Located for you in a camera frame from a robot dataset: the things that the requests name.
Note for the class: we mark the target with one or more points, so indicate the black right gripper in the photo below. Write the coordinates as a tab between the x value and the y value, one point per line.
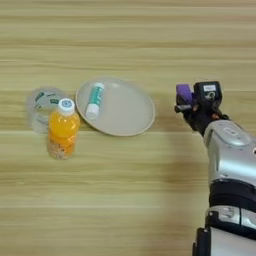
203	118

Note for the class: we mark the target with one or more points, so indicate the purple rectangular block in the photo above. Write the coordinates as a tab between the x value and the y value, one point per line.
184	93

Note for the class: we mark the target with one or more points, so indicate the orange juice bottle white cap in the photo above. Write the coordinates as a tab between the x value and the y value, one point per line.
64	130

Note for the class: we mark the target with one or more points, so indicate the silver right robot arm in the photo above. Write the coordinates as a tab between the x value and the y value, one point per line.
230	166

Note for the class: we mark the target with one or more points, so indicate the beige round plate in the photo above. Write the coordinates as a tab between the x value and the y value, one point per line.
126	110

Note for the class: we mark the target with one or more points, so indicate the green white glue stick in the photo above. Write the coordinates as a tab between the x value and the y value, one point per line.
95	100

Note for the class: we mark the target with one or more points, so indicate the clear tape roll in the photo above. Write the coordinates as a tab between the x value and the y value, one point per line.
36	115

